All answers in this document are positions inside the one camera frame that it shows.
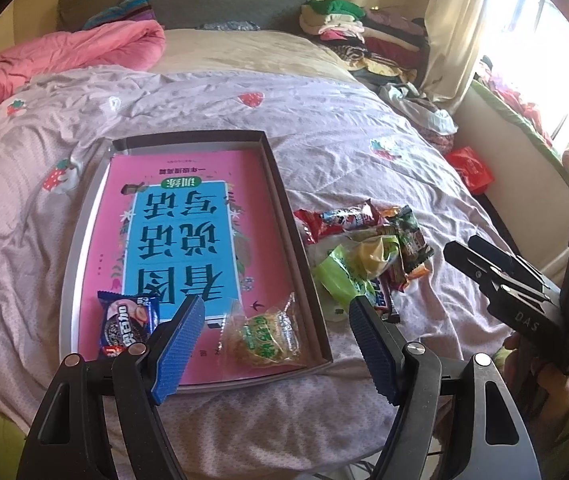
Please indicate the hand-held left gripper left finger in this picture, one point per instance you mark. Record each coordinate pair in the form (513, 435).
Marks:
(179, 350)

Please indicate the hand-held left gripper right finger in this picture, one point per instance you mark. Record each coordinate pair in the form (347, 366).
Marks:
(374, 350)

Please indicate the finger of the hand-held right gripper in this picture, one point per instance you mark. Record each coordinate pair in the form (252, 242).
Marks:
(509, 260)
(489, 272)

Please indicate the black green pea packet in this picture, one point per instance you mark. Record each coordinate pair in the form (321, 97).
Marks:
(412, 242)

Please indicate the green snack packet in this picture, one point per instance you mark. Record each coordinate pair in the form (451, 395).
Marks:
(337, 275)

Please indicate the orange corn stick packet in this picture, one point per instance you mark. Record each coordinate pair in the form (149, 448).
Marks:
(390, 211)

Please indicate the red snack packet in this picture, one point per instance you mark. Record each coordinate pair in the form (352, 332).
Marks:
(309, 227)

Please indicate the grey cardboard tray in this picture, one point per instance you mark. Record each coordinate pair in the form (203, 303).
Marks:
(289, 220)

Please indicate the person's right hand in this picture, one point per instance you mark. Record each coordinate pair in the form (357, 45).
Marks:
(556, 400)

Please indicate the brown chocolate bar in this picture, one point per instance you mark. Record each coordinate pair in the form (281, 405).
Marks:
(382, 295)

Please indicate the cookie snack packet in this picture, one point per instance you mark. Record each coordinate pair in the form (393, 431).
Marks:
(124, 320)

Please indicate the clear pastry packet green label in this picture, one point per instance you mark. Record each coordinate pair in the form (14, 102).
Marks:
(372, 255)
(264, 337)

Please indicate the red plastic bag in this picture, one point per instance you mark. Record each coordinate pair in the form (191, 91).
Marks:
(469, 165)

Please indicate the pink snack packet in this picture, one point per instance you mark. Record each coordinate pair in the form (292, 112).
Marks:
(354, 217)

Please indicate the green edged sill cushion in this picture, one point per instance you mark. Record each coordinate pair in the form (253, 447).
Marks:
(509, 120)

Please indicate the white and grey garment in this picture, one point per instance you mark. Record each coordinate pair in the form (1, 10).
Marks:
(429, 110)

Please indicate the pink and blue book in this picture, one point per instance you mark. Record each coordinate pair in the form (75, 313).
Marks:
(264, 200)

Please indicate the window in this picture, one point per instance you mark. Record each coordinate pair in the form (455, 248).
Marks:
(539, 35)

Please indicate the cream curtain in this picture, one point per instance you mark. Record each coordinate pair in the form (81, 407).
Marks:
(459, 20)

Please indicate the pile of folded clothes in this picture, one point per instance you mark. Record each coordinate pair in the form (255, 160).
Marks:
(349, 25)

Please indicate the beige bed sheet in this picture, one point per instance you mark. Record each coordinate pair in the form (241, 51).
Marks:
(254, 55)

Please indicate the pink quilt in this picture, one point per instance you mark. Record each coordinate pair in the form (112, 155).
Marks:
(89, 50)

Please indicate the dark patterned cloth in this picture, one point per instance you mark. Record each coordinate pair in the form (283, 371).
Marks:
(229, 25)

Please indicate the colourful striped cloth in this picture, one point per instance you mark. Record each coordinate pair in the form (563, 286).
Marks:
(119, 10)

